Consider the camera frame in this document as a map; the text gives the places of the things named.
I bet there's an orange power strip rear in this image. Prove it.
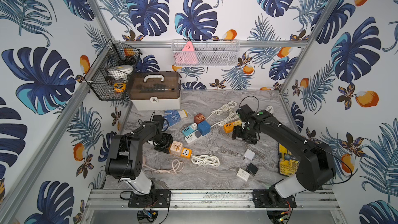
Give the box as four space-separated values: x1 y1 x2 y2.
223 120 242 133

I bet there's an orange power strip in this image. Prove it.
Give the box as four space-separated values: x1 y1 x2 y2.
180 147 192 159
223 120 242 133

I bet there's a white mesh wall shelf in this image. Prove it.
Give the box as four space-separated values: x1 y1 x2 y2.
171 40 240 67

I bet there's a teal USB socket strip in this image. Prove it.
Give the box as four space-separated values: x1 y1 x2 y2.
182 123 198 136

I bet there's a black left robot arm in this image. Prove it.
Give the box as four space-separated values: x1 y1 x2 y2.
105 115 173 195

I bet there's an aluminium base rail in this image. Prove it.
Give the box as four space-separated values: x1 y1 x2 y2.
86 190 341 211

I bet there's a white coiled cable front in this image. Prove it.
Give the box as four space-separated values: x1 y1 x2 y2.
190 154 221 168

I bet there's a white coiled cable middle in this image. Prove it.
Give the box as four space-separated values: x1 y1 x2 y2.
210 111 240 129

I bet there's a brown lid storage box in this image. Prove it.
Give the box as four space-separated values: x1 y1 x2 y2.
127 72 181 111

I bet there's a pink socket cable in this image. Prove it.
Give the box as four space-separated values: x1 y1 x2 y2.
143 158 185 175

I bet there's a black wire basket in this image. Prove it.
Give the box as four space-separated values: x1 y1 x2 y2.
84 40 143 101

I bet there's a blue work glove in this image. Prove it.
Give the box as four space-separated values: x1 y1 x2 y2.
163 110 188 129

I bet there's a red cube socket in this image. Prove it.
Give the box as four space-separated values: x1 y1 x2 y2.
194 113 206 124

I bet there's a pink triangle item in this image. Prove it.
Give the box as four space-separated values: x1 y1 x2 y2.
174 41 198 66

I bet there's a white plug adapter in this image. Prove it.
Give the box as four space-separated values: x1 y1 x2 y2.
236 168 250 181

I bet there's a white 66W charger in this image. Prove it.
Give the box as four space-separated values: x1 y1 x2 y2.
243 149 256 161

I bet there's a black plug adapter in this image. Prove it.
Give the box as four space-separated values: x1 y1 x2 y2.
245 163 259 176

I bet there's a blue cube socket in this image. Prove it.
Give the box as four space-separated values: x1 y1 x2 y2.
198 120 211 136

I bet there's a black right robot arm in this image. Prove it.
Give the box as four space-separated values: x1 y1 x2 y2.
233 105 336 204

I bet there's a white USB socket strip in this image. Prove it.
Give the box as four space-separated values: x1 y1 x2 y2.
184 130 202 144

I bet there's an orange power strip front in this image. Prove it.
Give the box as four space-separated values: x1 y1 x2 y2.
180 147 192 159

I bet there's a white coiled cable rear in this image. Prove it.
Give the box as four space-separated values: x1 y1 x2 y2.
206 101 238 121

